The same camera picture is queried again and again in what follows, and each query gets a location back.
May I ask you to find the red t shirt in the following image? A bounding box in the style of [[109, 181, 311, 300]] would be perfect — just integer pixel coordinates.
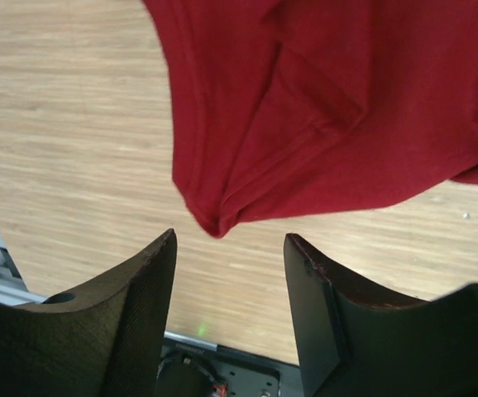
[[146, 1, 478, 238]]

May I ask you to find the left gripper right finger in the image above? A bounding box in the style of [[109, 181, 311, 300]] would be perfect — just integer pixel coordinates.
[[284, 233, 478, 396]]

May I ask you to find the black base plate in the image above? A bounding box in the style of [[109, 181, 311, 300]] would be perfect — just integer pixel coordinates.
[[155, 332, 304, 397]]

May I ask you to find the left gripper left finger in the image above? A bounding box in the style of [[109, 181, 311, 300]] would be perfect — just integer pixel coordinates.
[[0, 230, 177, 396]]

